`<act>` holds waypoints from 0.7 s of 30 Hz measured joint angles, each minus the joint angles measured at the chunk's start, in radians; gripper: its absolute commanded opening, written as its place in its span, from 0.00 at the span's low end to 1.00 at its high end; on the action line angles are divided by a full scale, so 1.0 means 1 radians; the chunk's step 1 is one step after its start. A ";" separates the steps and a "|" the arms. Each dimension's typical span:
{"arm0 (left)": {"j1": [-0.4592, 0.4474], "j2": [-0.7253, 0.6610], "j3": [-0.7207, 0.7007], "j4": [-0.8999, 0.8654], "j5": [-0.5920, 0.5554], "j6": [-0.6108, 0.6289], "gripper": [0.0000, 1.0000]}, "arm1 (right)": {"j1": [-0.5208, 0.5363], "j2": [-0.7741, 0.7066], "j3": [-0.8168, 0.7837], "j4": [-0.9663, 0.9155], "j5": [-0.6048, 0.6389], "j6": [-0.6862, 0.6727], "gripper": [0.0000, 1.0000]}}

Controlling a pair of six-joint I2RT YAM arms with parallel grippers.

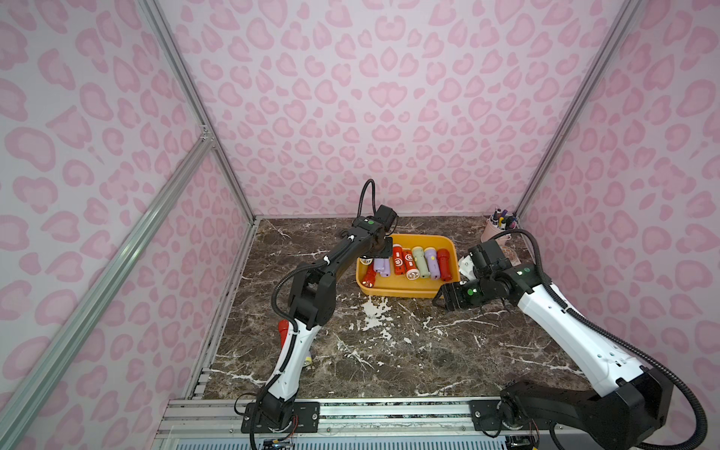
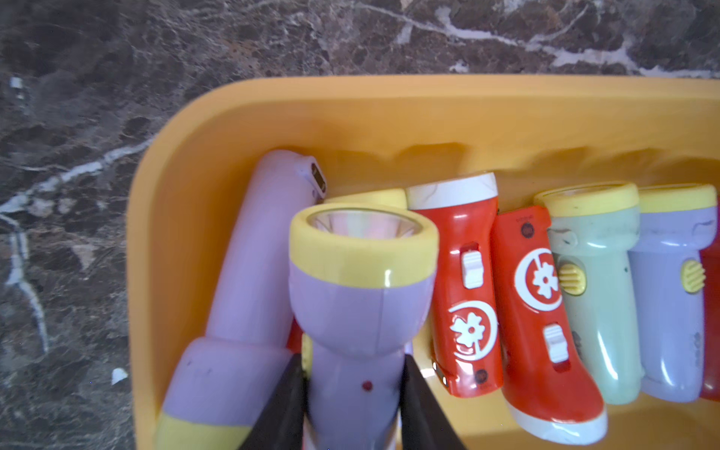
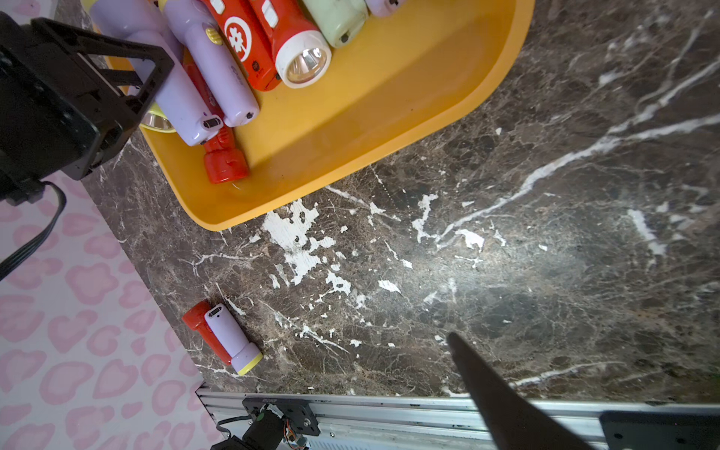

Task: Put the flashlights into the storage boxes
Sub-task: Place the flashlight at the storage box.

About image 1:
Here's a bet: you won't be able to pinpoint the pens in cup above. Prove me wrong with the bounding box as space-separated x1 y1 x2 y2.
489 208 517 231

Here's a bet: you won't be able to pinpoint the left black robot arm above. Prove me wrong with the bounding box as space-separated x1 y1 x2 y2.
244 179 398 442

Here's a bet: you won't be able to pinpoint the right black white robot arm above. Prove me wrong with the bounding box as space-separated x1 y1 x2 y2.
432 230 709 449

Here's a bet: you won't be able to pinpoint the yellow plastic storage tray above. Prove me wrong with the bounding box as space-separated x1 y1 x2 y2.
355 234 461 298

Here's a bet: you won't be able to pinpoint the red flashlight white logo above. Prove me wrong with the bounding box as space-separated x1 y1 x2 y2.
393 244 406 276

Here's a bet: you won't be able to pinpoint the plain red flashlight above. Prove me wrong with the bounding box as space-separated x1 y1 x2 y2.
361 262 377 289

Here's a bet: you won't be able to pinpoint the red flashlight white head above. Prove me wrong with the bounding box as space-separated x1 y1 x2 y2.
402 249 420 281

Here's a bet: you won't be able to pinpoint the green flashlight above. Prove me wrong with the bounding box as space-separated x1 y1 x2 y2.
412 246 431 279

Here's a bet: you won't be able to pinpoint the pink pen holder cup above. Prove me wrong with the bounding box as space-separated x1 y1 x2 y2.
480 219 510 245

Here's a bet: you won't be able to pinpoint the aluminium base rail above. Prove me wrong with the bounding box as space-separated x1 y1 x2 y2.
151 396 648 450

